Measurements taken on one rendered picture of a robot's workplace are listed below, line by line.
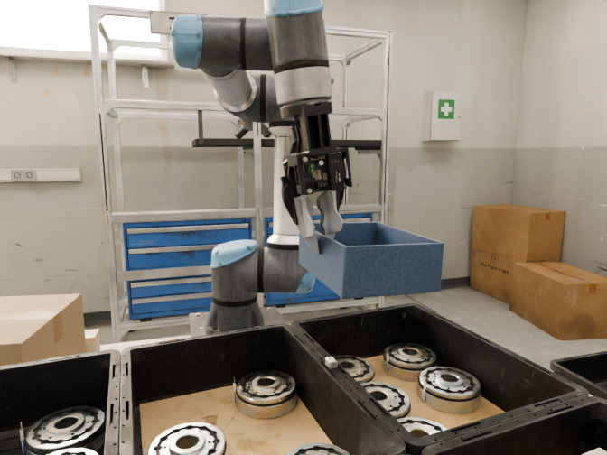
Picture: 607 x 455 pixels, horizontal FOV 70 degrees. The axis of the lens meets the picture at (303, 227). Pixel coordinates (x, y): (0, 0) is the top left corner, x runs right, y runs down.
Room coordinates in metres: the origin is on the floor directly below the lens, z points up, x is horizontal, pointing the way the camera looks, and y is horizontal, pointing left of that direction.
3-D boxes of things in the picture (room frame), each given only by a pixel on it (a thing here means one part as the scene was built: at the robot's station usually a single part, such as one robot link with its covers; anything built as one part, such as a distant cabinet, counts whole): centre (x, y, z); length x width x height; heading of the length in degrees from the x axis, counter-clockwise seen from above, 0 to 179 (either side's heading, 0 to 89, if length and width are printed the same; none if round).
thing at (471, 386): (0.70, -0.25, 0.86); 0.10 x 0.10 x 0.01
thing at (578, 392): (0.67, -0.18, 0.92); 0.40 x 0.30 x 0.02; 22
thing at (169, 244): (2.45, 0.65, 0.60); 0.72 x 0.03 x 0.56; 107
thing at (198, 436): (0.53, 0.16, 0.86); 0.05 x 0.05 x 0.01
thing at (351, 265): (0.66, -0.09, 1.10); 0.20 x 0.15 x 0.07; 18
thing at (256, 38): (0.70, 0.03, 1.42); 0.11 x 0.11 x 0.08; 2
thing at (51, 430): (0.57, 0.34, 0.86); 0.05 x 0.05 x 0.01
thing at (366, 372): (0.74, -0.08, 0.86); 0.10 x 0.10 x 0.01
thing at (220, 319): (1.06, 0.18, 0.85); 0.15 x 0.15 x 0.10
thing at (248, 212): (2.60, 0.28, 0.91); 1.70 x 0.10 x 0.05; 107
